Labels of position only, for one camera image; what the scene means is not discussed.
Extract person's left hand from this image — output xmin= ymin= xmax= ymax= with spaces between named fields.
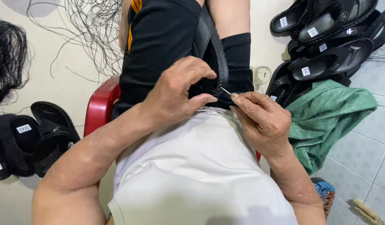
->
xmin=142 ymin=56 xmax=218 ymax=128

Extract person's right hand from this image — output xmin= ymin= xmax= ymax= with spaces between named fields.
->
xmin=229 ymin=91 xmax=294 ymax=159

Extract black sandal with stitched sole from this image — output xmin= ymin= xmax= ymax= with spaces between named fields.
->
xmin=189 ymin=3 xmax=229 ymax=99

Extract black shorts with orange stripes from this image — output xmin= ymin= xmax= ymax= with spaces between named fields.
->
xmin=111 ymin=0 xmax=255 ymax=121

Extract clear drinking glass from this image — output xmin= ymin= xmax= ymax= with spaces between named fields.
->
xmin=251 ymin=66 xmax=272 ymax=85

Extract green cloth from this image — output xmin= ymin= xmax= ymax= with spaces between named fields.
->
xmin=286 ymin=79 xmax=378 ymax=175

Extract red plastic chair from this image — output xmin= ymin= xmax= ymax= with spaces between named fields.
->
xmin=83 ymin=73 xmax=262 ymax=188

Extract white shirt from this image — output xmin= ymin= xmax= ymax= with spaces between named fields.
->
xmin=107 ymin=106 xmax=299 ymax=225

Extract colourful patterned cloth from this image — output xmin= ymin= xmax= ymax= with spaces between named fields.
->
xmin=311 ymin=177 xmax=336 ymax=220

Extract loose black thread strands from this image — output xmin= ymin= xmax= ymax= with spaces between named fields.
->
xmin=26 ymin=0 xmax=125 ymax=83

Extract pile of black sandals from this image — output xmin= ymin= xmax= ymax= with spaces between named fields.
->
xmin=265 ymin=0 xmax=385 ymax=108

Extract beige brush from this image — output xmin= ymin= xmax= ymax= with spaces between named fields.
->
xmin=351 ymin=199 xmax=385 ymax=225

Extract bundle of black thread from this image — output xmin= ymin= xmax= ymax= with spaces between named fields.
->
xmin=0 ymin=20 xmax=32 ymax=106

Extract black sandal with buckle strap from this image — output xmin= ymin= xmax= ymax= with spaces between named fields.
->
xmin=30 ymin=101 xmax=81 ymax=179

